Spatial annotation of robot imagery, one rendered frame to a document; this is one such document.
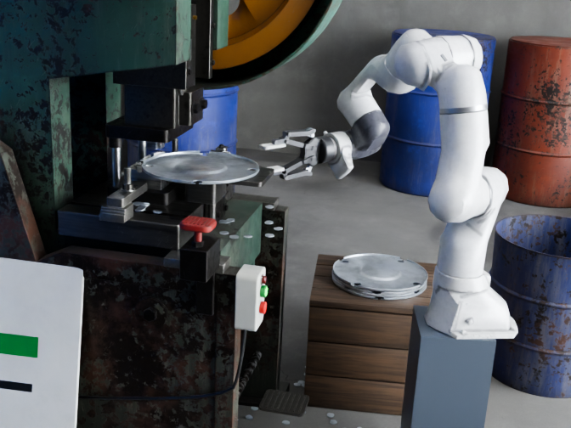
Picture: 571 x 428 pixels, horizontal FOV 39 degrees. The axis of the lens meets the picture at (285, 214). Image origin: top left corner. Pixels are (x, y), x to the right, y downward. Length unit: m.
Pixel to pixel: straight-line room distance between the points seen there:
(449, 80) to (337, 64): 3.41
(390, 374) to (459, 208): 0.76
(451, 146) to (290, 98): 3.53
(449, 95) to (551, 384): 1.17
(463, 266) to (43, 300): 0.98
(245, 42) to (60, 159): 0.63
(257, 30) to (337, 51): 3.00
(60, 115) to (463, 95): 0.93
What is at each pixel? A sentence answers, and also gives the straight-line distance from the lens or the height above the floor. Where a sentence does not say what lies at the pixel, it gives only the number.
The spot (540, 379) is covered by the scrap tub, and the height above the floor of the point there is 0.06.
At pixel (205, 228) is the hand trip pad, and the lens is 1.68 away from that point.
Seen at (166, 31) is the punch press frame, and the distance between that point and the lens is 1.80.
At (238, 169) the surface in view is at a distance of 2.03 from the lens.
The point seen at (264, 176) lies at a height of 0.78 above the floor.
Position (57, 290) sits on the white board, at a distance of 1.97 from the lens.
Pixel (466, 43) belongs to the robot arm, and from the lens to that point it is 2.00.
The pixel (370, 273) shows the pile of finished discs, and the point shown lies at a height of 0.38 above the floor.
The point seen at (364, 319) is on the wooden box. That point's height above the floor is 0.30.
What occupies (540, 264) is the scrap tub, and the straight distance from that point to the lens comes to 2.57.
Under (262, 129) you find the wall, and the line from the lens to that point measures 5.45.
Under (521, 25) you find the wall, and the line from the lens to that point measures 5.19.
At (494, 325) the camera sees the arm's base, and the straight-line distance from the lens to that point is 2.04.
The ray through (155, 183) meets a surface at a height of 0.75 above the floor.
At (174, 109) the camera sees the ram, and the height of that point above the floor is 0.94.
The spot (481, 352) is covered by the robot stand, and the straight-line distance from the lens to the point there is 2.03.
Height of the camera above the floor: 1.32
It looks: 18 degrees down
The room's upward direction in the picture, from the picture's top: 3 degrees clockwise
